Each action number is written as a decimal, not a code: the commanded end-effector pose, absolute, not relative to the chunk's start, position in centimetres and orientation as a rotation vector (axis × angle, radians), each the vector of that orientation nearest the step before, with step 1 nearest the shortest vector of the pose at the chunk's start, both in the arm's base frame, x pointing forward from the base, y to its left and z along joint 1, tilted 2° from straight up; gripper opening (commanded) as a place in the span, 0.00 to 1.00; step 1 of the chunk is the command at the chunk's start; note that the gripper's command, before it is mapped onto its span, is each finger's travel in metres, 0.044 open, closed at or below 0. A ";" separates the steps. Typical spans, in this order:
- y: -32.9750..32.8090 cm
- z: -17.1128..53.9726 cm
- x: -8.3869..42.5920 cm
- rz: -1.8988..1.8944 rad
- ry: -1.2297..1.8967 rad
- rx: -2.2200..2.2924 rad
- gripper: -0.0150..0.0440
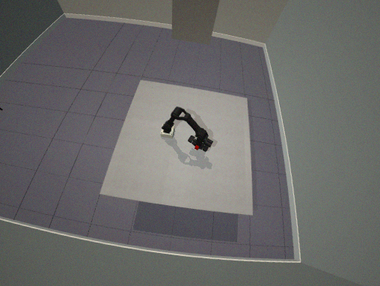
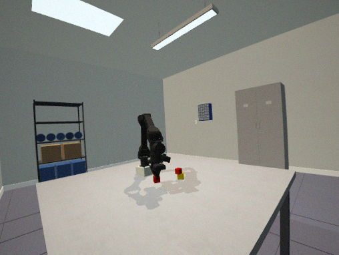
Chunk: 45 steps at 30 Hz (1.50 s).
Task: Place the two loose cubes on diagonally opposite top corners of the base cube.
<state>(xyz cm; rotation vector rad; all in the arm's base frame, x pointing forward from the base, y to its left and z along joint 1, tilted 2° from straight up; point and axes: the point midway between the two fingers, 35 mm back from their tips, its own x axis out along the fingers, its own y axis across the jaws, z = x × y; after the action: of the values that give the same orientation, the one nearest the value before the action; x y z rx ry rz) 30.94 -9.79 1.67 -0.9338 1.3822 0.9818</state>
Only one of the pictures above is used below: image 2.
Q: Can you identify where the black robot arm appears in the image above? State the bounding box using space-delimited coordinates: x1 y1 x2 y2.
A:
137 113 171 168

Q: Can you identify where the red cube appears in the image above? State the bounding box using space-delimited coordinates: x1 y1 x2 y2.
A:
153 176 160 183
175 168 182 175

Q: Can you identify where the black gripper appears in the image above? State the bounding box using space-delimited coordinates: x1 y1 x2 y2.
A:
147 152 165 180

